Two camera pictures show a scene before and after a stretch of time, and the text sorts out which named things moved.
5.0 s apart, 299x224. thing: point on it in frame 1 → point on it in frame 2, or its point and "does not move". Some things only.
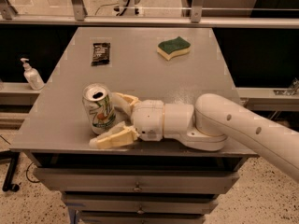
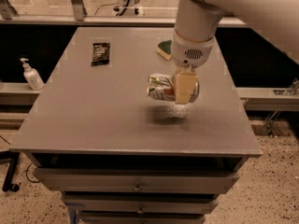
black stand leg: (13, 157) does not move
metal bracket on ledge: (291, 91) does not move
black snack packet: (101, 53) does not move
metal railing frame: (78, 16) does not move
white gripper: (149, 119) → (191, 52)
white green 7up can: (99, 105) → (163, 86)
